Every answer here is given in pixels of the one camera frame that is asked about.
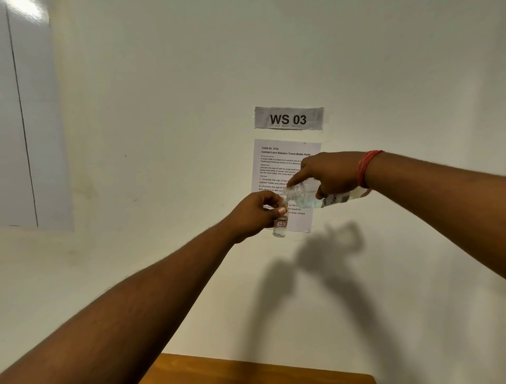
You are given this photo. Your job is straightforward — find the white printed instruction sheet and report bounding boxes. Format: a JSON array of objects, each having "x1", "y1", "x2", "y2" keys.
[{"x1": 253, "y1": 138, "x2": 322, "y2": 233}]

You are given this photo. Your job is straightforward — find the person's left hand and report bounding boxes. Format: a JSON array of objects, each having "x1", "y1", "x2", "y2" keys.
[{"x1": 222, "y1": 191, "x2": 290, "y2": 243}]

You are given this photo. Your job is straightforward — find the white paper label sign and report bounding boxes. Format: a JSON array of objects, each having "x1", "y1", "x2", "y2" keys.
[{"x1": 254, "y1": 106, "x2": 324, "y2": 131}]

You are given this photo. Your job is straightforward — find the small clear travel bottle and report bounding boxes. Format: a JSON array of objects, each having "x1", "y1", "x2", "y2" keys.
[{"x1": 272, "y1": 207, "x2": 289, "y2": 239}]

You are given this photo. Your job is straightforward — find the person's left forearm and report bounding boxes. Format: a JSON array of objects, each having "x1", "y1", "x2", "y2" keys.
[{"x1": 0, "y1": 219, "x2": 238, "y2": 384}]

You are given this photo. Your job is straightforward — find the person's right hand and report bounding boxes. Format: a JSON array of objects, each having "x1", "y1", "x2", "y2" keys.
[{"x1": 287, "y1": 151, "x2": 371, "y2": 200}]

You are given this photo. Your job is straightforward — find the white wall panel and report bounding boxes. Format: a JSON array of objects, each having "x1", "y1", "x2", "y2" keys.
[{"x1": 0, "y1": 0, "x2": 75, "y2": 233}]

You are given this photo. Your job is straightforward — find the person's right forearm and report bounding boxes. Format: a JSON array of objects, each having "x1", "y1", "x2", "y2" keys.
[{"x1": 366, "y1": 151, "x2": 506, "y2": 280}]

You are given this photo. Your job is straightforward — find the red thread wristband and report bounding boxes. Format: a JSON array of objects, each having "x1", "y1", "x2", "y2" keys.
[{"x1": 357, "y1": 150, "x2": 385, "y2": 189}]

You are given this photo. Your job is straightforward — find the large clear plastic bottle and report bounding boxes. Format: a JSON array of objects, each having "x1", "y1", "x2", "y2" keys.
[{"x1": 281, "y1": 178, "x2": 372, "y2": 210}]

